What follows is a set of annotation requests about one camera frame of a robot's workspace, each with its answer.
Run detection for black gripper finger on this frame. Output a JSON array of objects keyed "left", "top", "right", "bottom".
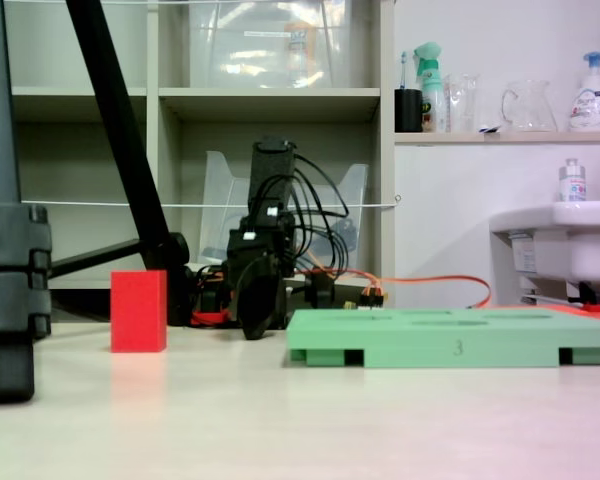
[
  {"left": 273, "top": 262, "right": 288, "bottom": 331},
  {"left": 237, "top": 254, "right": 276, "bottom": 342}
]

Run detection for red square block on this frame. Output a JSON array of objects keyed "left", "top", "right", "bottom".
[{"left": 110, "top": 269, "right": 169, "bottom": 354}]

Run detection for black round clamp knob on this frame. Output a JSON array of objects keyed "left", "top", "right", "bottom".
[{"left": 304, "top": 272, "right": 337, "bottom": 309}]

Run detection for clear plastic file tray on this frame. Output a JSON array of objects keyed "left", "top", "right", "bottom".
[{"left": 198, "top": 150, "right": 370, "bottom": 275}]

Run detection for small circuit board with connectors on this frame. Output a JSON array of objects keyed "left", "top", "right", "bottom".
[{"left": 358, "top": 286, "right": 389, "bottom": 309}]

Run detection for beige shelf unit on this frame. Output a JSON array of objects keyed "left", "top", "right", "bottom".
[{"left": 2, "top": 0, "right": 396, "bottom": 322}]

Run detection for green shape sorting board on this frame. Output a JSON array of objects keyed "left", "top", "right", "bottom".
[{"left": 285, "top": 307, "right": 600, "bottom": 370}]

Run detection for thin black tripod brace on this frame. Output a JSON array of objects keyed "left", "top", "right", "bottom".
[{"left": 49, "top": 238, "right": 144, "bottom": 280}]

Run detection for black slanted tripod leg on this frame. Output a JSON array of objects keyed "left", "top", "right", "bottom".
[{"left": 64, "top": 0, "right": 192, "bottom": 327}]

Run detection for clear plastic storage box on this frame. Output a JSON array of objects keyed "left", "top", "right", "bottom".
[{"left": 187, "top": 0, "right": 354, "bottom": 90}]

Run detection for orange labelled packet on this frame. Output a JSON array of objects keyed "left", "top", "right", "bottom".
[{"left": 283, "top": 18, "right": 317, "bottom": 87}]

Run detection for black cup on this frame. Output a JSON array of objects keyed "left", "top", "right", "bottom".
[{"left": 394, "top": 88, "right": 425, "bottom": 134}]

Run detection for green spray bottle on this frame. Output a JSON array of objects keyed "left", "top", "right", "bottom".
[{"left": 413, "top": 41, "right": 448, "bottom": 134}]

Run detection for thick grey tripod leg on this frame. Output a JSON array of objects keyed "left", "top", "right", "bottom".
[{"left": 0, "top": 0, "right": 54, "bottom": 405}]

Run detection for clear measuring beaker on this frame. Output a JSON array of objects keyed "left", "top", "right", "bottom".
[{"left": 443, "top": 73, "right": 482, "bottom": 134}]

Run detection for white sink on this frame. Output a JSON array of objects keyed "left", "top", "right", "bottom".
[{"left": 488, "top": 200, "right": 600, "bottom": 287}]

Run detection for clear glass pitcher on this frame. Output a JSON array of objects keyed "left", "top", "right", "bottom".
[{"left": 500, "top": 79, "right": 559, "bottom": 134}]

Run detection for small red black clamp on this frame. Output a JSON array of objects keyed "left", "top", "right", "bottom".
[{"left": 576, "top": 281, "right": 600, "bottom": 314}]

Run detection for small clear capped bottle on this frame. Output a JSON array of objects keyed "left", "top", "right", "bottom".
[{"left": 558, "top": 157, "right": 589, "bottom": 204}]

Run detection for white pump bottle blue cap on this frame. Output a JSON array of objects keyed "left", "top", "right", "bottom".
[{"left": 567, "top": 50, "right": 600, "bottom": 133}]

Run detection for coiled black cable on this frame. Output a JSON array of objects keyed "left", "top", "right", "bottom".
[{"left": 329, "top": 218, "right": 359, "bottom": 251}]

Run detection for black robot wire bundle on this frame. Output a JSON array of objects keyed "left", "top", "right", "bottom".
[{"left": 252, "top": 153, "right": 355, "bottom": 275}]

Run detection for orange flat cable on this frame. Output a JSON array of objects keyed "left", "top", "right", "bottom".
[{"left": 299, "top": 267, "right": 493, "bottom": 309}]

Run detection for white cord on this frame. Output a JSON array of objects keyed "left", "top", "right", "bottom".
[{"left": 19, "top": 194, "right": 403, "bottom": 209}]

